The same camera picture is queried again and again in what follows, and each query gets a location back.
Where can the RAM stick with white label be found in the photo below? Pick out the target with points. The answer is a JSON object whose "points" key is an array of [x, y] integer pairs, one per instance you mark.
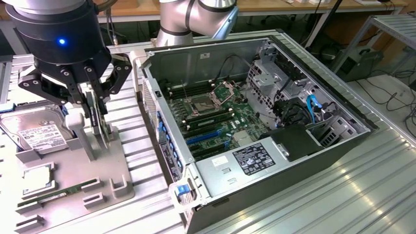
{"points": [[208, 120]]}

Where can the grey power supply unit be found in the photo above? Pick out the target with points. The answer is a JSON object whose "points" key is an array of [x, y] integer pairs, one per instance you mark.
{"points": [[224, 175]]}

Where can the wooden desk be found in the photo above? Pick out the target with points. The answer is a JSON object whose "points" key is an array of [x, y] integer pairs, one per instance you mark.
{"points": [[276, 6]]}

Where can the green RAM stick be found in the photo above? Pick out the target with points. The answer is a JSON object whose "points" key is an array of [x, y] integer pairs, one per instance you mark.
{"points": [[55, 195]]}

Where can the open black PC case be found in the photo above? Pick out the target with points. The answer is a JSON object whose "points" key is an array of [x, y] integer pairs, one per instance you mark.
{"points": [[292, 185]]}

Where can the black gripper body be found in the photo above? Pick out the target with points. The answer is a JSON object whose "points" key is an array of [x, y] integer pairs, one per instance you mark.
{"points": [[62, 31]]}

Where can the green motherboard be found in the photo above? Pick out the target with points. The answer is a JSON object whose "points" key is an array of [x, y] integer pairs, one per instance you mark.
{"points": [[247, 122]]}

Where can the blue slot clip strip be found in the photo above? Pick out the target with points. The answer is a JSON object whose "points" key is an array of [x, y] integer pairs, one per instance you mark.
{"points": [[168, 146]]}

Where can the CPU socket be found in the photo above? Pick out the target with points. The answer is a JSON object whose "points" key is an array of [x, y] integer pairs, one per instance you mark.
{"points": [[202, 105]]}

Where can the black floor device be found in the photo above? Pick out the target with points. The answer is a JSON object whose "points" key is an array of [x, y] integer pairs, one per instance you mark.
{"points": [[359, 63]]}

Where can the metal socket cover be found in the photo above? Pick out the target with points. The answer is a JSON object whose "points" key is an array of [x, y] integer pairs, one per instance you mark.
{"points": [[223, 90]]}

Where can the graphics card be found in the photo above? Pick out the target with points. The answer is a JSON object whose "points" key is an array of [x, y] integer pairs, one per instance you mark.
{"points": [[99, 126]]}

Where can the blue case latch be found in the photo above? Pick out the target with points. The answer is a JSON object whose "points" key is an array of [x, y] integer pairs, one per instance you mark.
{"points": [[182, 190]]}

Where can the hard disk with white label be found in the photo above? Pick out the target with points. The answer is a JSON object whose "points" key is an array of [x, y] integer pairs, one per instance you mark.
{"points": [[35, 129]]}

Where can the grey parts rack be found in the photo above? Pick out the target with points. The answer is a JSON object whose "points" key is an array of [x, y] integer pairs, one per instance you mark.
{"points": [[82, 175]]}

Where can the black RAM slot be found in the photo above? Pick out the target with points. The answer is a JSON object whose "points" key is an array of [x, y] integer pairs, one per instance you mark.
{"points": [[208, 114], [194, 93], [190, 89]]}

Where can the metal slat frame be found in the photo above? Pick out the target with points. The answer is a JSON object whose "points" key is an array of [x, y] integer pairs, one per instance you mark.
{"points": [[395, 26]]}

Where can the thin metal locking lever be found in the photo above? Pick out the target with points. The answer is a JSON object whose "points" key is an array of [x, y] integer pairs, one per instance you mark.
{"points": [[186, 91]]}

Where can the blue expansion slot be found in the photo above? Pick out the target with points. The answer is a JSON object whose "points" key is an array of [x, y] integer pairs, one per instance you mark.
{"points": [[203, 137]]}

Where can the black expansion slot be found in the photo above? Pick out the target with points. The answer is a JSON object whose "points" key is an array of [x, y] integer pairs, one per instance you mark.
{"points": [[208, 146], [211, 152]]}

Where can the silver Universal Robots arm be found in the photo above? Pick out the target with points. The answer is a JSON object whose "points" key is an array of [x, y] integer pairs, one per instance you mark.
{"points": [[176, 17]]}

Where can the silver chipset heatsink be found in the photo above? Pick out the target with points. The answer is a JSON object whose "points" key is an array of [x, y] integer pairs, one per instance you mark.
{"points": [[246, 137]]}

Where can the metal disk bay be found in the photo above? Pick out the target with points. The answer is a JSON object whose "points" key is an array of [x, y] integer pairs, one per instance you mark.
{"points": [[264, 80]]}

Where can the silver CPU chip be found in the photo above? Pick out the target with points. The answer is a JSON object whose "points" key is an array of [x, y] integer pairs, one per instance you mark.
{"points": [[38, 181]]}

